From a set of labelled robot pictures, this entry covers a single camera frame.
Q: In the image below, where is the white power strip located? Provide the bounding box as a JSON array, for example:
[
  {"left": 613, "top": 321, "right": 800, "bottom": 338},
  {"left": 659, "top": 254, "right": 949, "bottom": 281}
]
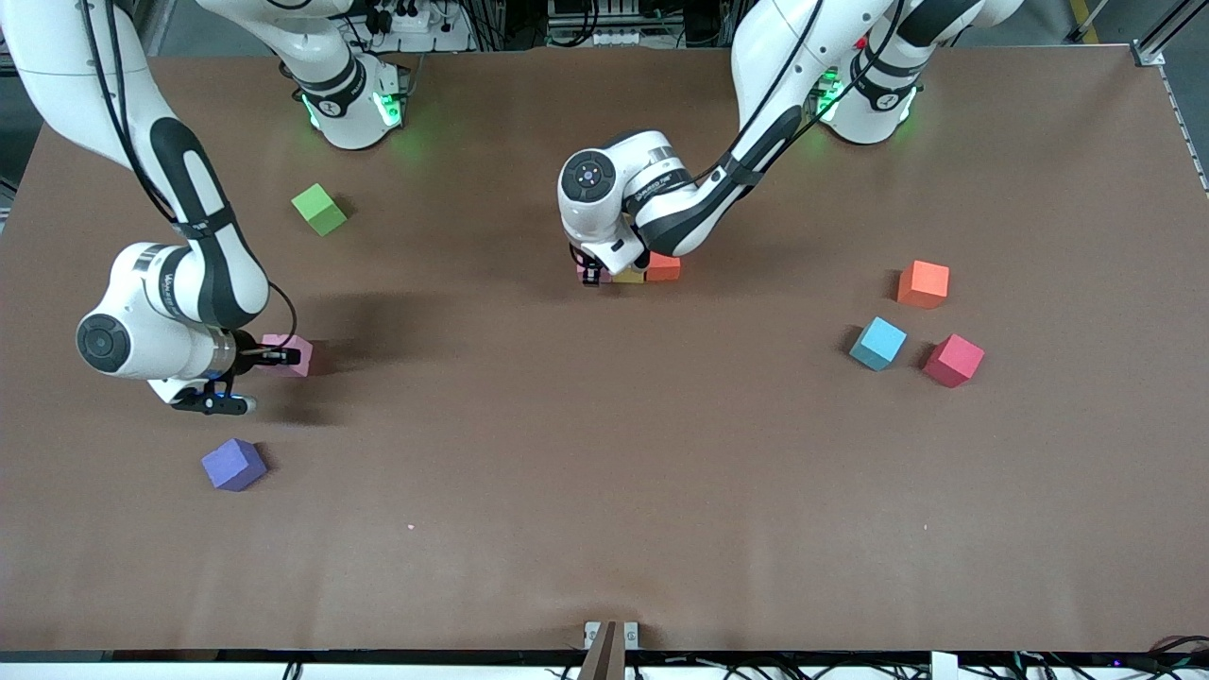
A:
[{"left": 364, "top": 0, "right": 473, "bottom": 53}]

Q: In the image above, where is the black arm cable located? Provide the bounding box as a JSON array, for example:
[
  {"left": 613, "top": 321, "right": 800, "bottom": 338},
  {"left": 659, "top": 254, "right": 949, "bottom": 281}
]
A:
[
  {"left": 694, "top": 0, "right": 912, "bottom": 190},
  {"left": 80, "top": 0, "right": 299, "bottom": 352}
]

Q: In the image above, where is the cyan foam cube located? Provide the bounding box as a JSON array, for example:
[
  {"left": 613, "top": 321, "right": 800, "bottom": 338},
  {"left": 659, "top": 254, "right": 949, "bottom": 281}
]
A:
[{"left": 848, "top": 316, "right": 908, "bottom": 372}]

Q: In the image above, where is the notched pink foam cube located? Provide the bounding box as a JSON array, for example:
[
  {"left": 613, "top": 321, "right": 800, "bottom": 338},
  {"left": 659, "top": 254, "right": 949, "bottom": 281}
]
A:
[{"left": 261, "top": 333, "right": 315, "bottom": 378}]

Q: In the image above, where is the red foam cube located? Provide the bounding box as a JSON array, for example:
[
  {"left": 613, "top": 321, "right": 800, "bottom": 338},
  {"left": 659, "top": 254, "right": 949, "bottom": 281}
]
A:
[{"left": 922, "top": 333, "right": 986, "bottom": 389}]

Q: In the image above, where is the brown paper table cover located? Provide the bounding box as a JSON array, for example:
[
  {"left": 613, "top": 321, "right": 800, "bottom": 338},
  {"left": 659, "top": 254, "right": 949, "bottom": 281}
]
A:
[{"left": 0, "top": 45, "right": 1209, "bottom": 655}]

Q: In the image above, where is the silver camera mount bracket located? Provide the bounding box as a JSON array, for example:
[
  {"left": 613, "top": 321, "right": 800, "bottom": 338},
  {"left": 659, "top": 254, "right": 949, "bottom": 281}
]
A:
[{"left": 584, "top": 620, "right": 640, "bottom": 651}]

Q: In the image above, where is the green foam cube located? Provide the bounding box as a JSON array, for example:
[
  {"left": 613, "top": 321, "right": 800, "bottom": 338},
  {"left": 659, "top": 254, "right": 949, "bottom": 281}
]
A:
[{"left": 291, "top": 183, "right": 349, "bottom": 237}]

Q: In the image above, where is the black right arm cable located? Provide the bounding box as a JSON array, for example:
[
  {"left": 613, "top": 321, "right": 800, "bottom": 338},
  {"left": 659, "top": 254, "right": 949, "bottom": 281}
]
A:
[{"left": 80, "top": 0, "right": 299, "bottom": 352}]

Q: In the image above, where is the grey electronics rack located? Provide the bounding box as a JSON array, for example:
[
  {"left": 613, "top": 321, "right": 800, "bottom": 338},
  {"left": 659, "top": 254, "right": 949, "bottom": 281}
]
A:
[{"left": 546, "top": 0, "right": 662, "bottom": 46}]

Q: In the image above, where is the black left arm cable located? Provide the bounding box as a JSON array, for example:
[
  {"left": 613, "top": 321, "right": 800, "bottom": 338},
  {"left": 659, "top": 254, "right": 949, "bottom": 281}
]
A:
[{"left": 694, "top": 0, "right": 912, "bottom": 190}]

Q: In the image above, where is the brown camera pole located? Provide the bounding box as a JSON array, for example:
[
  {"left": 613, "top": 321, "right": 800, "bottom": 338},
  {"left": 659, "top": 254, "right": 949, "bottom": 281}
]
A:
[{"left": 578, "top": 621, "right": 626, "bottom": 680}]

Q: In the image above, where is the aluminium frame post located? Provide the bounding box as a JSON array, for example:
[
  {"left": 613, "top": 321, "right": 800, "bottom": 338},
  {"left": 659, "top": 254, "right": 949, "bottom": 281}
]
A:
[{"left": 1132, "top": 0, "right": 1209, "bottom": 69}]

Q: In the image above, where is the purple foam cube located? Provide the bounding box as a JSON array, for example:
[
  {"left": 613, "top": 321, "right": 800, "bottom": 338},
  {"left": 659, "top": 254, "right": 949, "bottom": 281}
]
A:
[{"left": 200, "top": 438, "right": 268, "bottom": 492}]

